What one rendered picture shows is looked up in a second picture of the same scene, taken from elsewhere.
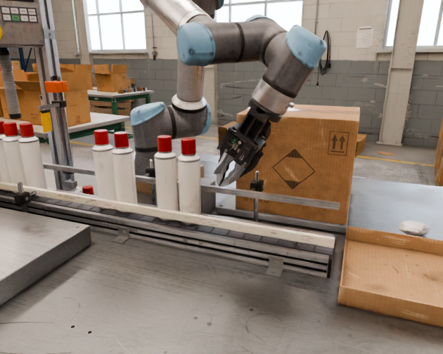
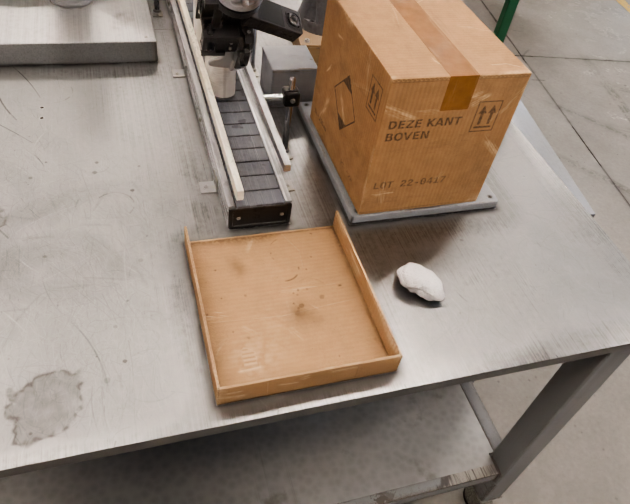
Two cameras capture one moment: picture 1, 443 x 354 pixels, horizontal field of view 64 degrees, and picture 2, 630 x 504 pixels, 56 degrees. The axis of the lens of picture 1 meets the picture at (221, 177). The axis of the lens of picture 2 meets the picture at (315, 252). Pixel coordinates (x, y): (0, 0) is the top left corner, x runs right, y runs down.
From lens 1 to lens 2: 90 cm
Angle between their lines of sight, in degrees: 46
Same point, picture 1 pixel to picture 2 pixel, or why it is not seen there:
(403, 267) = (303, 284)
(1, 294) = (40, 56)
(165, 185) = not seen: hidden behind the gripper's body
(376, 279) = (254, 264)
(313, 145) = (360, 83)
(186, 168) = not seen: hidden behind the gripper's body
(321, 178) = (356, 136)
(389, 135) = not seen: outside the picture
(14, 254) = (76, 30)
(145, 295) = (105, 124)
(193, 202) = (215, 72)
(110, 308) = (74, 114)
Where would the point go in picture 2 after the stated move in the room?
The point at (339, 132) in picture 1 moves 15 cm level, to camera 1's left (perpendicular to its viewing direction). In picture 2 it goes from (378, 83) to (317, 37)
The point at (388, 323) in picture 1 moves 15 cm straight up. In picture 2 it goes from (179, 284) to (176, 213)
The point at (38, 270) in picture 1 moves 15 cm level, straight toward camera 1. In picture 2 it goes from (81, 54) to (34, 86)
